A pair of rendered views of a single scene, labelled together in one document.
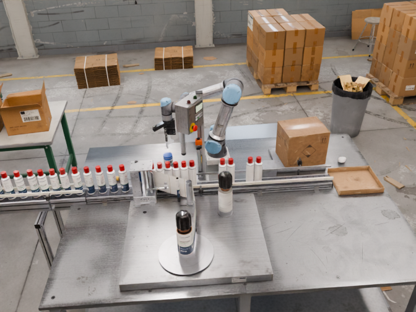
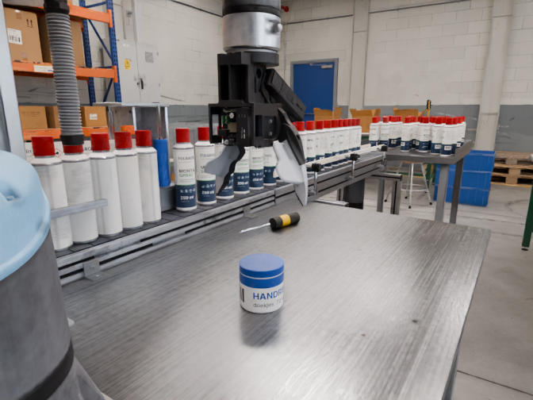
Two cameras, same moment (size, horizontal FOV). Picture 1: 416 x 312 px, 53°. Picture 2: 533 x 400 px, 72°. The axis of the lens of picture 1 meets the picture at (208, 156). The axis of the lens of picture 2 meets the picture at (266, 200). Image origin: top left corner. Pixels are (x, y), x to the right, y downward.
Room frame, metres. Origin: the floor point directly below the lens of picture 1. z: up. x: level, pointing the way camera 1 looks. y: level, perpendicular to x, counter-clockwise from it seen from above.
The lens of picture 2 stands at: (2.90, -0.12, 1.13)
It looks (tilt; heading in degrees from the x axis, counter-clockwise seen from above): 14 degrees down; 127
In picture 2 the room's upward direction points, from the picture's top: straight up
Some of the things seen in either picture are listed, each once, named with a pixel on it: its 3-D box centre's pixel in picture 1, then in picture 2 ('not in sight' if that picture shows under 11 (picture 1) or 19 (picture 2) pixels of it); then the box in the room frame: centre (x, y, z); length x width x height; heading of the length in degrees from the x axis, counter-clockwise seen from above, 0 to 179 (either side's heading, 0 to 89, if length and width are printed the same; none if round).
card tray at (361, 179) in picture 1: (355, 179); not in sight; (2.26, -1.00, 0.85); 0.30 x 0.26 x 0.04; 93
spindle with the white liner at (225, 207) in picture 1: (225, 193); not in sight; (1.94, -0.10, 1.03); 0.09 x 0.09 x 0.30
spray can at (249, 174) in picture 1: (249, 170); not in sight; (2.22, -0.27, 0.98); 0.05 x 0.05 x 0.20
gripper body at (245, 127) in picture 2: (169, 126); (249, 102); (2.57, 0.27, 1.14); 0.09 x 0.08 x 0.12; 96
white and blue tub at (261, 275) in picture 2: (168, 158); (261, 282); (2.57, 0.30, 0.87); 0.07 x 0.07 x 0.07
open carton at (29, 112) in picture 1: (25, 106); not in sight; (3.30, 1.59, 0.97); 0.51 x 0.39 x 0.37; 11
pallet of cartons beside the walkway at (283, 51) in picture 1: (281, 48); not in sight; (6.04, -1.15, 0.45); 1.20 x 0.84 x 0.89; 7
